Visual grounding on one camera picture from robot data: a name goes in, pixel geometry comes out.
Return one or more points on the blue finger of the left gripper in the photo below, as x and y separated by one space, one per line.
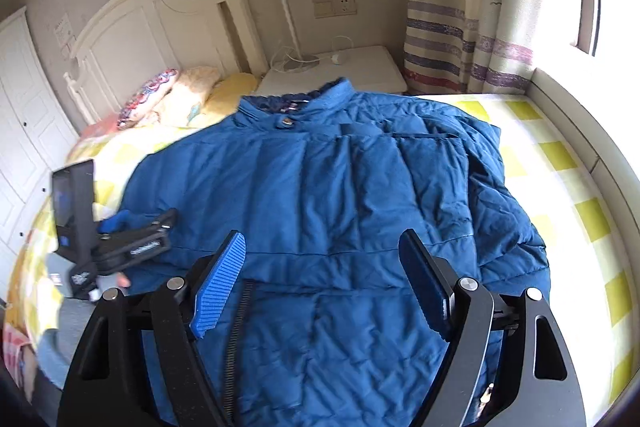
121 221

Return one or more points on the white desk lamp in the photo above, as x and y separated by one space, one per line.
293 59

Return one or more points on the floral patterned pillow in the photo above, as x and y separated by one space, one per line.
146 98

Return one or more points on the blue puffer jacket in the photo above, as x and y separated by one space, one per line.
322 327

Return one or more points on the white wooden headboard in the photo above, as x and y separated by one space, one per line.
129 41

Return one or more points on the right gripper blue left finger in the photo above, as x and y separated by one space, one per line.
211 281

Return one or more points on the white wardrobe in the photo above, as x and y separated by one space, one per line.
36 137

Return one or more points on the yellow cream pillow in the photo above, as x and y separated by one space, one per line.
201 97

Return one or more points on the wall power socket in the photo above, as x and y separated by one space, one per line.
334 8

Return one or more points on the grey gloved left hand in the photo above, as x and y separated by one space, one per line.
118 280

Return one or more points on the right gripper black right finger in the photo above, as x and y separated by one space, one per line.
428 284

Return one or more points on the white bedside table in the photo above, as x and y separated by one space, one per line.
370 69

